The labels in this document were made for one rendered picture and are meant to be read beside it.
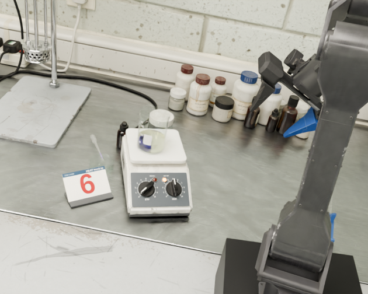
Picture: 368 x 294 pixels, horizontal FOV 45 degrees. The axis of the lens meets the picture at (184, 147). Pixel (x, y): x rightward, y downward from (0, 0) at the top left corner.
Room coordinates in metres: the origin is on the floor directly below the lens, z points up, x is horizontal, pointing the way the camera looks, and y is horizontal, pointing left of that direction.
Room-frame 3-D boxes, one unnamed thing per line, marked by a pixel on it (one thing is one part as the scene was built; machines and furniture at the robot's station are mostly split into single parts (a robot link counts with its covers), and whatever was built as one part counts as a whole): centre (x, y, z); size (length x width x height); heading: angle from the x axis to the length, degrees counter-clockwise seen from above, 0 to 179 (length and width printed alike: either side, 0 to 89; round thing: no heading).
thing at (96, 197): (0.69, 0.18, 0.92); 0.09 x 0.06 x 0.04; 125
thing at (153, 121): (0.77, 0.07, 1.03); 0.07 x 0.06 x 0.08; 32
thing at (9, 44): (1.19, 0.56, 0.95); 0.07 x 0.04 x 0.02; 179
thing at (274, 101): (1.13, -0.21, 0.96); 0.06 x 0.06 x 0.11
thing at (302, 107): (1.14, -0.30, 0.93); 0.06 x 0.06 x 0.07
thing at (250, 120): (1.09, -0.17, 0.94); 0.04 x 0.04 x 0.09
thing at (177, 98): (1.11, 0.04, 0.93); 0.05 x 0.05 x 0.05
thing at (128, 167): (0.76, 0.05, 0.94); 0.22 x 0.13 x 0.08; 17
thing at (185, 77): (1.18, 0.03, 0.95); 0.06 x 0.06 x 0.10
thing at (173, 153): (0.79, 0.06, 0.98); 0.12 x 0.12 x 0.01; 17
